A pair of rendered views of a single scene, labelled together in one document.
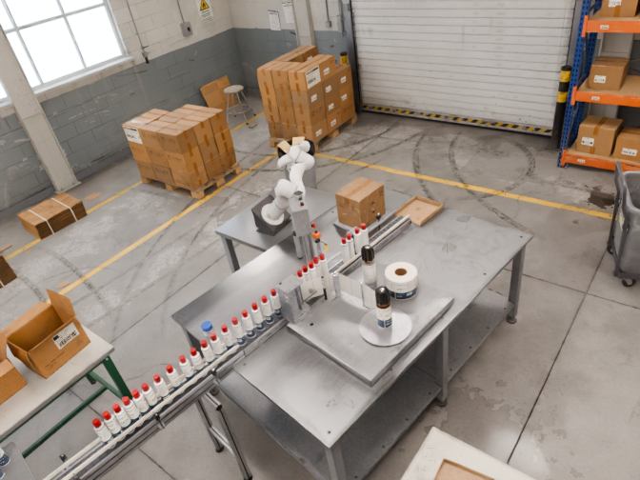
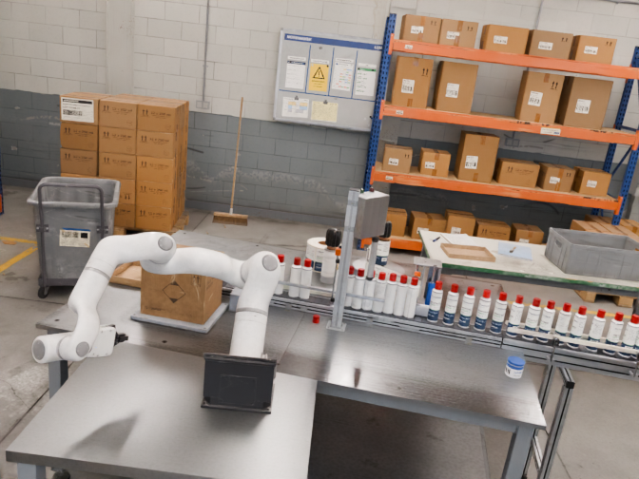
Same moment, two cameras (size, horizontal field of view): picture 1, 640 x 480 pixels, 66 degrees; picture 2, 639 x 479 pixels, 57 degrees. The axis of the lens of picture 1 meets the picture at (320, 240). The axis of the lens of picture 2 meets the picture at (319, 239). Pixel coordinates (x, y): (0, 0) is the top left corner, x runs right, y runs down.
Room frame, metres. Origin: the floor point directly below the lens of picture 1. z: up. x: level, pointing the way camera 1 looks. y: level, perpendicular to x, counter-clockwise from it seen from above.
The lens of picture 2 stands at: (4.47, 1.87, 2.06)
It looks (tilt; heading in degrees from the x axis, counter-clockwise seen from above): 18 degrees down; 228
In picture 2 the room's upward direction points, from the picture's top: 7 degrees clockwise
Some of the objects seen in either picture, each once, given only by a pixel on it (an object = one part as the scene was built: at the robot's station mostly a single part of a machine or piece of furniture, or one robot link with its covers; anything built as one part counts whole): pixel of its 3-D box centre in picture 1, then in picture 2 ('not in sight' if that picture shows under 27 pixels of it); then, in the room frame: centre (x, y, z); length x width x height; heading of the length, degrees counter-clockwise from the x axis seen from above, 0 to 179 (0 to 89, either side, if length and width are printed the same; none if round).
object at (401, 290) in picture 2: not in sight; (400, 295); (2.40, 0.20, 0.98); 0.05 x 0.05 x 0.20
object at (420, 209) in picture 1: (418, 210); (145, 274); (3.24, -0.81, 0.85); 0.30 x 0.26 x 0.04; 130
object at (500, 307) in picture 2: (238, 330); (499, 313); (2.10, 0.57, 0.98); 0.05 x 0.05 x 0.20
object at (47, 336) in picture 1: (43, 332); not in sight; (2.41, 1.85, 0.97); 0.51 x 0.39 x 0.37; 52
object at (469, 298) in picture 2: (257, 316); (467, 307); (2.20, 0.45, 0.98); 0.05 x 0.05 x 0.20
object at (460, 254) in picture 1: (355, 275); (311, 301); (2.61, -0.20, 0.82); 2.10 x 1.50 x 0.02; 130
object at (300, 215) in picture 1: (300, 216); (366, 214); (2.60, 0.09, 1.38); 0.17 x 0.10 x 0.19; 5
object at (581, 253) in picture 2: not in sight; (596, 254); (0.32, 0.22, 0.91); 0.60 x 0.40 x 0.22; 141
